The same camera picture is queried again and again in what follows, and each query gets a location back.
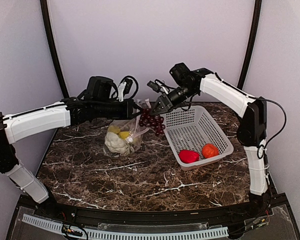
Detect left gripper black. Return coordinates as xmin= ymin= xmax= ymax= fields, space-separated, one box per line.
xmin=94 ymin=98 xmax=145 ymax=120

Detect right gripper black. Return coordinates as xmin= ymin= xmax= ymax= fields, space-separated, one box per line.
xmin=150 ymin=83 xmax=198 ymax=115

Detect dark red toy grapes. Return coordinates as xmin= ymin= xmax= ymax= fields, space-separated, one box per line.
xmin=138 ymin=108 xmax=166 ymax=136

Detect clear zip top bag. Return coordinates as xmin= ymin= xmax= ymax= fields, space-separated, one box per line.
xmin=102 ymin=98 xmax=152 ymax=158

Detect yellow toy corn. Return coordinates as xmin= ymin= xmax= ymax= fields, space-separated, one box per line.
xmin=107 ymin=125 xmax=121 ymax=134

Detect white toy cauliflower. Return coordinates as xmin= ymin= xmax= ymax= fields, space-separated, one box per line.
xmin=104 ymin=131 xmax=131 ymax=156

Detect red toy bell pepper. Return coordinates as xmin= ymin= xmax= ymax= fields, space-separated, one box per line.
xmin=178 ymin=149 xmax=200 ymax=164

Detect orange toy pumpkin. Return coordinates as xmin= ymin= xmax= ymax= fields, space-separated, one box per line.
xmin=201 ymin=143 xmax=219 ymax=159

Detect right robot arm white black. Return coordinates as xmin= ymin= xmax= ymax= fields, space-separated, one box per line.
xmin=150 ymin=62 xmax=271 ymax=217

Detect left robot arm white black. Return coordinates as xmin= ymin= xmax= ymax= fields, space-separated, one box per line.
xmin=0 ymin=75 xmax=141 ymax=218

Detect white plastic mesh basket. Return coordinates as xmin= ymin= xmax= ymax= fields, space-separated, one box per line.
xmin=161 ymin=105 xmax=234 ymax=171

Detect small circuit board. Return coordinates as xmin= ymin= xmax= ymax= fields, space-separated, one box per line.
xmin=61 ymin=225 xmax=83 ymax=237

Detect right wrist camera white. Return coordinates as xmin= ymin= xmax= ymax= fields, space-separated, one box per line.
xmin=147 ymin=79 xmax=170 ymax=94

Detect right black frame post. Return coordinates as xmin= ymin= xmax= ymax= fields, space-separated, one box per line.
xmin=237 ymin=0 xmax=262 ymax=90

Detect black frame post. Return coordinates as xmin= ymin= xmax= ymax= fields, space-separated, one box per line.
xmin=237 ymin=0 xmax=262 ymax=90
xmin=39 ymin=0 xmax=70 ymax=98

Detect left black frame post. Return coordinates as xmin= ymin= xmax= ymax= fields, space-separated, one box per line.
xmin=39 ymin=0 xmax=70 ymax=98

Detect white slotted cable duct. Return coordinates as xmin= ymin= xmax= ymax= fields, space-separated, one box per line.
xmin=22 ymin=214 xmax=229 ymax=240

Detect black front rail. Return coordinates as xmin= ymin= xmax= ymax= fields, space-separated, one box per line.
xmin=23 ymin=194 xmax=287 ymax=226

